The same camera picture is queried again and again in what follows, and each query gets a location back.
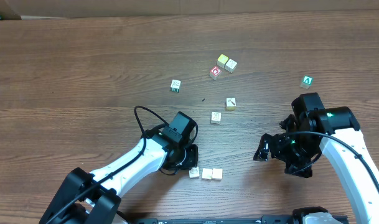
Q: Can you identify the wooden block with squiggle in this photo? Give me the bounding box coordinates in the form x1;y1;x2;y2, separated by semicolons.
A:
202;168;213;180

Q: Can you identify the wooden block number three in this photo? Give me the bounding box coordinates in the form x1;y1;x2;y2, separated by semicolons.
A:
212;169;223;180

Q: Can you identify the yellow sided wooden block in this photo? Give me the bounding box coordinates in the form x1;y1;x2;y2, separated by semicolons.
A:
210;111;222;124

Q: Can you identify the wooden block with dots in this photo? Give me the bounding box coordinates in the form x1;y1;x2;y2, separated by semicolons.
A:
189;167;200;179

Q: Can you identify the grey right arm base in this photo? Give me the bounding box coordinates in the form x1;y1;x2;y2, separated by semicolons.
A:
292;207;340;224

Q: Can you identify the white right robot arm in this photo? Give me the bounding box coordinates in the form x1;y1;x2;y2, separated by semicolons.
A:
253;107;379;223

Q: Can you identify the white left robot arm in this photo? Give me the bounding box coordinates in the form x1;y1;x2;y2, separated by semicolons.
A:
40;128;199;223

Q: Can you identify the wooden block with hammer picture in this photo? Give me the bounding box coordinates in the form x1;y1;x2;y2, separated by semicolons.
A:
226;98;236;110

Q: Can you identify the green letter wooden block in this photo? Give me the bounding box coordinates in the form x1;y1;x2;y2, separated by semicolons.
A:
300;75;314;89

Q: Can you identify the green sided wooden block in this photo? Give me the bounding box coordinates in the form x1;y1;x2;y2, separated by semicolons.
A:
170;80;181;93

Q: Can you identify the red framed wooden block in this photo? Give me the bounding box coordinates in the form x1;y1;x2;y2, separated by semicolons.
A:
210;66;222;80

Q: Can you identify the plain wooden block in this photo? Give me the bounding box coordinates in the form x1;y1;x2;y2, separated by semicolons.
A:
225;59;237;73

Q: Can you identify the yellow top wooden block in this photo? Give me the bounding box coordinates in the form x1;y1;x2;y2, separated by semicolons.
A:
217;54;229;68

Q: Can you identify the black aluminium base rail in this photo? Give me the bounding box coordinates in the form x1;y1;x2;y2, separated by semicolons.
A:
121;215;305;224

